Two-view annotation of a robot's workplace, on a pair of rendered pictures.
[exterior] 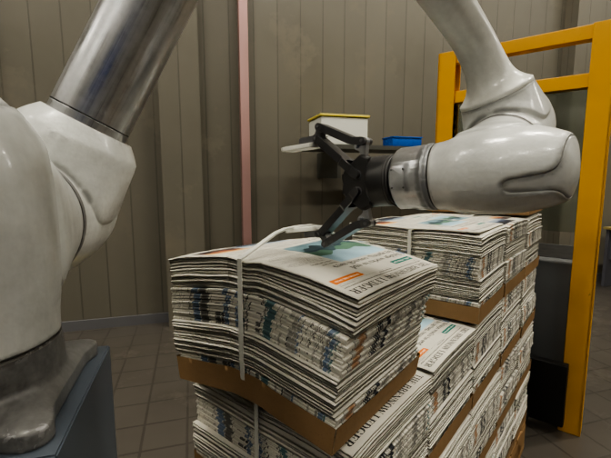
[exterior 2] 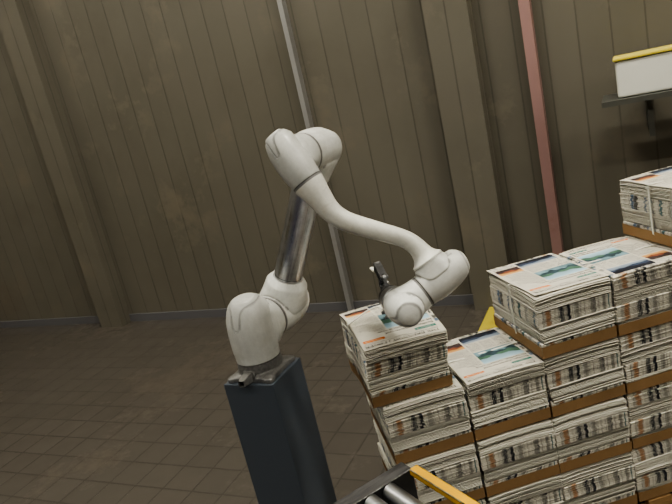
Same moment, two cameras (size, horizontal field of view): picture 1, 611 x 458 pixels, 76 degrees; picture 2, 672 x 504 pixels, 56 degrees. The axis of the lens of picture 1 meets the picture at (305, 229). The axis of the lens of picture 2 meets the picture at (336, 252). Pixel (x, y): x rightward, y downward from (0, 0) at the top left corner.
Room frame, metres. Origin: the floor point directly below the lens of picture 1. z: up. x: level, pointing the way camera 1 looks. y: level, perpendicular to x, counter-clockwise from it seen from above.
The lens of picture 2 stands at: (-0.90, -1.34, 1.88)
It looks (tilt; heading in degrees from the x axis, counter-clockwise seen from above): 14 degrees down; 44
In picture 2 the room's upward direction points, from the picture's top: 13 degrees counter-clockwise
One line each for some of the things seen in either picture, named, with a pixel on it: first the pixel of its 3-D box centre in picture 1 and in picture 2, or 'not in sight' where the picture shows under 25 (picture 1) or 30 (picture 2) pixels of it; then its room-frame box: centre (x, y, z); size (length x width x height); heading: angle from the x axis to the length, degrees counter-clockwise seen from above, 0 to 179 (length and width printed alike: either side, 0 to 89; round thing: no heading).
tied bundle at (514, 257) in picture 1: (459, 249); (620, 283); (1.39, -0.56, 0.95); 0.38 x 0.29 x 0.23; 50
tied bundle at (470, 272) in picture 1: (426, 262); (548, 303); (1.17, -0.37, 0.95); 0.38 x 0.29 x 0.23; 52
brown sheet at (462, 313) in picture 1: (426, 290); (551, 325); (1.16, -0.37, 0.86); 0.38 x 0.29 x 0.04; 52
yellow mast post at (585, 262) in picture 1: (586, 239); not in sight; (1.75, -1.27, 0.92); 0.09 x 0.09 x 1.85; 51
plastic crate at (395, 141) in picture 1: (402, 143); not in sight; (3.37, -0.81, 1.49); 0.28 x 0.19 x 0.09; 106
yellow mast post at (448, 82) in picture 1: (442, 227); not in sight; (2.17, -0.76, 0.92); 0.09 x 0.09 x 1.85; 51
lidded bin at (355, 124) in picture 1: (337, 132); (652, 70); (3.20, -0.26, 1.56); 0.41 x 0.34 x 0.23; 106
